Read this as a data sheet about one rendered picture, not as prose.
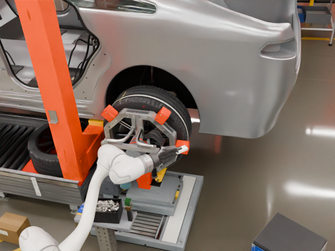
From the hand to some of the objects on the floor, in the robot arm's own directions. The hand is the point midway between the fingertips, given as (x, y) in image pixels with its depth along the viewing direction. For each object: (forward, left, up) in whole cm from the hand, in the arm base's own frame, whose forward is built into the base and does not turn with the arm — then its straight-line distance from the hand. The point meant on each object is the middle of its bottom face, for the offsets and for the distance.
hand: (181, 149), depth 204 cm
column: (+23, +60, -138) cm, 152 cm away
